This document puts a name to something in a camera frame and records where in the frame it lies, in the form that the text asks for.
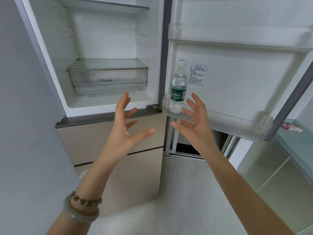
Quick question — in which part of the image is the pink and white packet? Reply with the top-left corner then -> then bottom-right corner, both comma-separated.
281,123 -> 303,133

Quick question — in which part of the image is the glass refrigerator shelf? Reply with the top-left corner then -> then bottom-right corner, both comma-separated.
46,0 -> 150,10

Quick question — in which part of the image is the pale green jade bangle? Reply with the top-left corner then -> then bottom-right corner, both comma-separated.
62,193 -> 100,223

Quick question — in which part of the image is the person's right forearm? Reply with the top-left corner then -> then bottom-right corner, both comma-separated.
202,144 -> 297,235

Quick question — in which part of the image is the beige tall freezer drawer front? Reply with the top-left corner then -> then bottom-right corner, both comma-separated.
74,147 -> 164,218

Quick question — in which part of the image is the white refrigerator body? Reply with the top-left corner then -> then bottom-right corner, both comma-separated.
13,0 -> 173,218

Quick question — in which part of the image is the green label water bottle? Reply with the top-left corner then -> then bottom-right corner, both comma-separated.
170,60 -> 188,113

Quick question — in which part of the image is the clear plastic crisper drawer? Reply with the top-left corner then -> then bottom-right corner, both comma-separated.
67,59 -> 149,96

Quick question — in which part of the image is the clear long door bin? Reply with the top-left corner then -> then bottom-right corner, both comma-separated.
168,22 -> 313,51

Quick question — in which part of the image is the person's right hand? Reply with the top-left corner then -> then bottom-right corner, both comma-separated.
170,92 -> 221,152

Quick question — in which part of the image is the white refrigerator door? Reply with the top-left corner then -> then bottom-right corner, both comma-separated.
161,0 -> 313,143

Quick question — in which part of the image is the white sliding door frame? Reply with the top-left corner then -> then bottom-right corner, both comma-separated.
164,115 -> 240,160

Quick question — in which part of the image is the person's left hand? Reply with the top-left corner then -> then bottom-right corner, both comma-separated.
105,92 -> 156,157

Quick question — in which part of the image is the brown bead bracelet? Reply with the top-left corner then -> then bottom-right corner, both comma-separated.
69,191 -> 103,206

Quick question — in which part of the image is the white warning sticker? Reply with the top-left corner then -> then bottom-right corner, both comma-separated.
189,63 -> 208,87

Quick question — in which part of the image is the clear door bin with bottle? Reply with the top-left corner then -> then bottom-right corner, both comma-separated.
162,92 -> 273,143

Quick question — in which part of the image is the beige wide freezer drawer front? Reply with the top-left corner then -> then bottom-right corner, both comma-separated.
56,112 -> 168,167

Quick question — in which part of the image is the white cabinet with teal top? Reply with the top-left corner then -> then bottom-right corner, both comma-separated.
237,118 -> 313,235

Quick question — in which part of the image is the person's left forearm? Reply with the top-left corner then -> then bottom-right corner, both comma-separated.
46,148 -> 129,235

